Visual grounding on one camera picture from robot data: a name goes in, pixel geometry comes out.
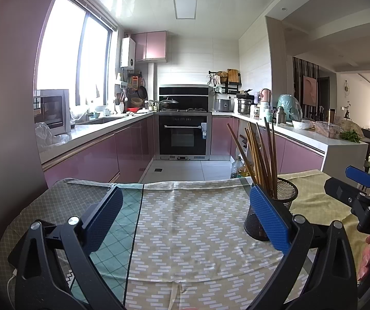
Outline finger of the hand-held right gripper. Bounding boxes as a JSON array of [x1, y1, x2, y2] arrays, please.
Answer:
[[345, 165, 370, 197], [324, 177, 370, 215]]

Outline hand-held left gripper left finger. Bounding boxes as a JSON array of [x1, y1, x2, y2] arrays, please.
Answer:
[[13, 185, 125, 310]]

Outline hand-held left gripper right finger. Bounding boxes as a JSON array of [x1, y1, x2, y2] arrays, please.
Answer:
[[249, 184, 359, 310]]

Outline black mesh utensil holder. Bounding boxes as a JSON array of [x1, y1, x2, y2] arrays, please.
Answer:
[[244, 176, 299, 242]]

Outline bunch of wooden chopsticks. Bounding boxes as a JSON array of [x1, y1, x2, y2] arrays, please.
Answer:
[[226, 117, 279, 197]]

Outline green leafy vegetables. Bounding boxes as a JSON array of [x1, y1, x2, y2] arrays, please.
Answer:
[[339, 130, 363, 143]]

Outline pink kitchen base cabinet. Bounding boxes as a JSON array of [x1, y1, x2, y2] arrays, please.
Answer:
[[211, 116, 239, 157], [41, 111, 160, 188], [237, 119, 369, 178]]

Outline clear plastic food box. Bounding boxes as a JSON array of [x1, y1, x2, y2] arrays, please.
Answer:
[[316, 121, 342, 138]]

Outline dark liquid plastic bottle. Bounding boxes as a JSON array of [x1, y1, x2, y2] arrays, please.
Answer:
[[230, 156, 244, 179]]

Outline white bowl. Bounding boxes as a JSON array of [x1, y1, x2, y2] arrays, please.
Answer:
[[292, 119, 315, 130]]

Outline patterned green beige tablecloth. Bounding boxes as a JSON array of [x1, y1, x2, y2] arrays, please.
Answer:
[[0, 169, 369, 310]]

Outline green appliance under plastic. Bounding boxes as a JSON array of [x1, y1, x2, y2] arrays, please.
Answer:
[[277, 94, 302, 121]]

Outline kitchen sink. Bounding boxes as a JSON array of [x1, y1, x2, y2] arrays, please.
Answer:
[[77, 116, 115, 125]]

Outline clear plastic bag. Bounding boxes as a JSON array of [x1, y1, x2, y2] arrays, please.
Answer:
[[35, 121, 69, 151]]

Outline steel stock pot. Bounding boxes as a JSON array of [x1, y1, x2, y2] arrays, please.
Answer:
[[236, 93, 253, 115]]

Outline black built-in oven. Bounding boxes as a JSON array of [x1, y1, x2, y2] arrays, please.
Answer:
[[158, 113, 212, 161]]

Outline silver rice cooker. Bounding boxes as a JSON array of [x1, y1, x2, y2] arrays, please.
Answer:
[[214, 98, 235, 113]]

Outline white countertop appliance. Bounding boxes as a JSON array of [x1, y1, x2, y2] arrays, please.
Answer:
[[33, 89, 71, 134]]

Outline gas stove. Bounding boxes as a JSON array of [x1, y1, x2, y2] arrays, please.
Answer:
[[159, 107, 211, 113]]

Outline hanging kitchen utensil rack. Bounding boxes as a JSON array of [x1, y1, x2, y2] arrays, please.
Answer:
[[116, 71, 148, 113]]

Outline black wok with lid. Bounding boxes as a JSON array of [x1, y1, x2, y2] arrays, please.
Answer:
[[158, 96, 180, 110]]

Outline black range hood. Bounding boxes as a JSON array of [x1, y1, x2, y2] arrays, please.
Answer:
[[159, 84, 210, 110]]

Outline white water heater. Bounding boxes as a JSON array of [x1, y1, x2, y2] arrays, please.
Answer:
[[120, 37, 136, 69]]

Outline kitchen window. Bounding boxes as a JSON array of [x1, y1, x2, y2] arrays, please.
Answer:
[[35, 0, 118, 107]]

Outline ceiling light panel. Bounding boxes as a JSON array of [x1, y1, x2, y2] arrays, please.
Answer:
[[173, 0, 198, 20]]

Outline pink wall picture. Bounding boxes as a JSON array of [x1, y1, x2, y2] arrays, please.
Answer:
[[303, 75, 318, 107]]

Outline white cable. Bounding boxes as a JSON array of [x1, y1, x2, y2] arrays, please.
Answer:
[[7, 266, 19, 304]]

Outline black wall shelf rack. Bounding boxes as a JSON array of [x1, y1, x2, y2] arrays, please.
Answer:
[[208, 69, 241, 94]]

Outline pink wall cabinet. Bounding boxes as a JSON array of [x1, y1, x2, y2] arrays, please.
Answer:
[[131, 30, 168, 63]]

